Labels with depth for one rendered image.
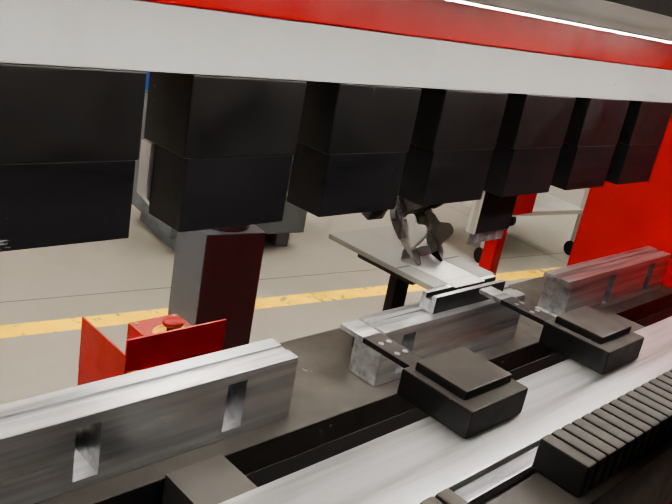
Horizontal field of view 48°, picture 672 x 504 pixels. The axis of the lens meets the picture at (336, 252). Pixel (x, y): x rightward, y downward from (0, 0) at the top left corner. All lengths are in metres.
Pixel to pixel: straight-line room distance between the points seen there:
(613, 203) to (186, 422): 1.47
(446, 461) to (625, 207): 1.37
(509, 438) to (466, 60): 0.49
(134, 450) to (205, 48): 0.46
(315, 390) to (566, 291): 0.66
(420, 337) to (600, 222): 1.03
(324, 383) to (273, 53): 0.55
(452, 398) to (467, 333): 0.44
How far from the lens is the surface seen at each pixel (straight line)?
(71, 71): 0.71
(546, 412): 1.02
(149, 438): 0.94
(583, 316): 1.24
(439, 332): 1.26
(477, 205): 1.26
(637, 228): 2.12
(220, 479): 0.94
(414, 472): 0.83
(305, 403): 1.12
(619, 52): 1.42
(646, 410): 0.99
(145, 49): 0.74
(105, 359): 1.38
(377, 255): 1.37
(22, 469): 0.87
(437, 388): 0.92
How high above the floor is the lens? 1.45
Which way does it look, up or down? 19 degrees down
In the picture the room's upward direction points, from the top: 11 degrees clockwise
